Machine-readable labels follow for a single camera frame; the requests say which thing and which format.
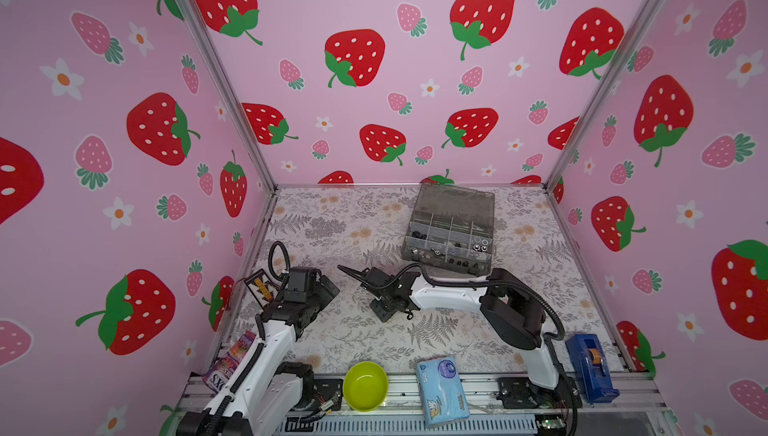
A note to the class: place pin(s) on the grey plastic compartment organizer box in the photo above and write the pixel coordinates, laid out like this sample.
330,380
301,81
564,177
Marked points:
451,228

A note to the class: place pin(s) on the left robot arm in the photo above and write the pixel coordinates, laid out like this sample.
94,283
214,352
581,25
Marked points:
265,390

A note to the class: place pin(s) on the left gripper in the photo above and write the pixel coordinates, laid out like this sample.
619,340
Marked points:
324,295

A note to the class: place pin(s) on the lime green bowl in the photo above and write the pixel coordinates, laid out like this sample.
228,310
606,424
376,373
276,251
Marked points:
365,386

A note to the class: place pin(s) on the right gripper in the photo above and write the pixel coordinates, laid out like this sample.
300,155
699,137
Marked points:
387,287

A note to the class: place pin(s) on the purple candy bag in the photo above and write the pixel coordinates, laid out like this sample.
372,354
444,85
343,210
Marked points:
223,369

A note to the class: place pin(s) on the blue tissue pack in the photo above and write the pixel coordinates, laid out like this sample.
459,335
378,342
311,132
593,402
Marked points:
441,391

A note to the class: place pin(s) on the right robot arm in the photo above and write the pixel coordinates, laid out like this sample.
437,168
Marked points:
520,317

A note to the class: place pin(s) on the small black framed card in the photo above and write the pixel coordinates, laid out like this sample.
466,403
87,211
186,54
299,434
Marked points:
260,287

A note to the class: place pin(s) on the blue tape dispenser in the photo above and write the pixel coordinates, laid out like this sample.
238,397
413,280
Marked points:
588,359

